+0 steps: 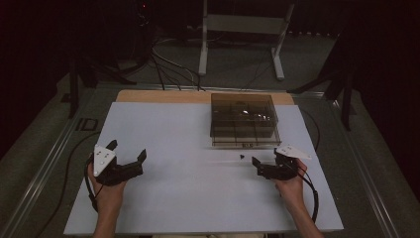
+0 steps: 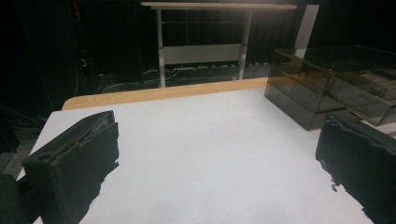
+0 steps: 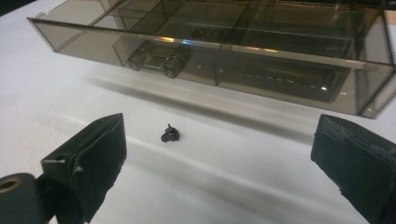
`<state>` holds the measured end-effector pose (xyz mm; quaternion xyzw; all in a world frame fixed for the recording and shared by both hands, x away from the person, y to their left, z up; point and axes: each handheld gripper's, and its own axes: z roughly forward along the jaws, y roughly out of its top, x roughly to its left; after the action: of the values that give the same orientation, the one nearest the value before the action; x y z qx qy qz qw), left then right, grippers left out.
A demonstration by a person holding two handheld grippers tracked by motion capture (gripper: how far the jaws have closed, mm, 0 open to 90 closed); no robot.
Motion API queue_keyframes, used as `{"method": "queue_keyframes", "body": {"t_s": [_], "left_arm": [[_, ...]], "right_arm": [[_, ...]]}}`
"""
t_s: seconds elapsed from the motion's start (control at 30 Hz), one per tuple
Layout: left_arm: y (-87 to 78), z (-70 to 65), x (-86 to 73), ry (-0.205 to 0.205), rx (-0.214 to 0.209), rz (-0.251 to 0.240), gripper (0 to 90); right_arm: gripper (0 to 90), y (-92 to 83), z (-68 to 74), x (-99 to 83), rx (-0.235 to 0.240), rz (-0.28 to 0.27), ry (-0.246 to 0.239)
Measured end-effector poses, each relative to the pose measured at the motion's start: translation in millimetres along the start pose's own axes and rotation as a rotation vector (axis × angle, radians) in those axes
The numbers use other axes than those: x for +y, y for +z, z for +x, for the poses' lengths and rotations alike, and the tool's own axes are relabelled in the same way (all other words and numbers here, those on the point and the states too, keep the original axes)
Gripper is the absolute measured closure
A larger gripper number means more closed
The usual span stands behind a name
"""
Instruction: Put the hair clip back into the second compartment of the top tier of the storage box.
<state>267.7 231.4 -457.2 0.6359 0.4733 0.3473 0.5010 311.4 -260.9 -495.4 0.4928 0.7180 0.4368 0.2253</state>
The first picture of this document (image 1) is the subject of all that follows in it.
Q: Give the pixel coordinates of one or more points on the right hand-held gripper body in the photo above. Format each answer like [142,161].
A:
[284,168]

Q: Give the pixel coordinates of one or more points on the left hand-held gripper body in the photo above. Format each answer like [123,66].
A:
[104,162]

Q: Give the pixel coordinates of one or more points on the transparent bottom drawer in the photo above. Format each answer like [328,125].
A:
[246,140]

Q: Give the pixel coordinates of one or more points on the smoked transparent drawer box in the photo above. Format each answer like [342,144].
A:
[241,109]

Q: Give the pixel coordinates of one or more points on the person's right hand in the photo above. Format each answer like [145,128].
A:
[292,190]

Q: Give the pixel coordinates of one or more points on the person's left hand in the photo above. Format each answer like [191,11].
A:
[109,195]

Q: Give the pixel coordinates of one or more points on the black floor plate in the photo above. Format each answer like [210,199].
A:
[87,124]

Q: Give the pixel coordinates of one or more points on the white board sheet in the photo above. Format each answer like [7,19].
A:
[185,191]

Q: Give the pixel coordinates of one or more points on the black tripod stand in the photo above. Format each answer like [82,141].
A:
[340,82]
[89,74]

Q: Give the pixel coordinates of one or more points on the dark equipment rack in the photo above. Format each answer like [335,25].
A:
[143,29]

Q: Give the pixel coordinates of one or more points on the white metal stand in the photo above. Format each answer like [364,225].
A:
[244,24]

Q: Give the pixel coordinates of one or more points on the aluminium floor rail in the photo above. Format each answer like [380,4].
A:
[366,178]
[185,87]
[36,185]

